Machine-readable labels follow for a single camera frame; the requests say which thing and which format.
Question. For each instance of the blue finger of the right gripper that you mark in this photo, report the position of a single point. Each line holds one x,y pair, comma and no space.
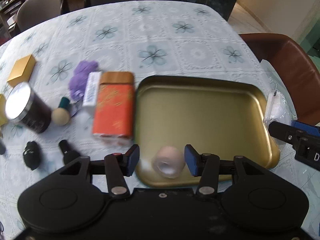
285,133
311,130

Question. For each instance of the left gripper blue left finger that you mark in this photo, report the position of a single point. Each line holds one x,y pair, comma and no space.
130,160

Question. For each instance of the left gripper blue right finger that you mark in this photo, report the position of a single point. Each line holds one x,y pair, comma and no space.
195,162

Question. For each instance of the white cotton pads bag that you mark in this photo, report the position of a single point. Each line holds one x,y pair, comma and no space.
279,108

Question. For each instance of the pink tape roll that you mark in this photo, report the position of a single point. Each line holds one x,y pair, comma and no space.
168,162

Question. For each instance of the white tissue pack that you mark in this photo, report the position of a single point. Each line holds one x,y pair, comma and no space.
91,91

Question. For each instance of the beige puff teal handle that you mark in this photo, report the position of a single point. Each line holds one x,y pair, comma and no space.
61,115

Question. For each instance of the purple plush keychain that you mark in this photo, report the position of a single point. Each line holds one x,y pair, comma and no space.
78,82

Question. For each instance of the black glitter tube red tag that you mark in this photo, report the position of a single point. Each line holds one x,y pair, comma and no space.
2,148

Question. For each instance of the yellow question block pouch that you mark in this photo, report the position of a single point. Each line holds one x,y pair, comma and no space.
3,117

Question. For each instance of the orange tea tin wooden lid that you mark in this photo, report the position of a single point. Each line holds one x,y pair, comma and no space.
113,117

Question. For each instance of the gold metal tray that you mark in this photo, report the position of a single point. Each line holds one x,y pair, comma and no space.
221,117

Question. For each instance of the brown leather chair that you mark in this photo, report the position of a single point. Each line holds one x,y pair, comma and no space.
295,68

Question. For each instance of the dark candle jar silver lid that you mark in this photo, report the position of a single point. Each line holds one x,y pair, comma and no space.
24,107

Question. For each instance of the floral lace tablecloth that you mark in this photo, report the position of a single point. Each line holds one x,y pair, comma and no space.
147,38

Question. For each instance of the gold square box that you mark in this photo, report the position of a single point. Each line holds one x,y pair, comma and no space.
21,70

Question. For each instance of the grey chair left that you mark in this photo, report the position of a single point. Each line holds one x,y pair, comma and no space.
34,12

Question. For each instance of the wooden bookshelf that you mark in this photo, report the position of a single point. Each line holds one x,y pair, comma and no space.
9,10

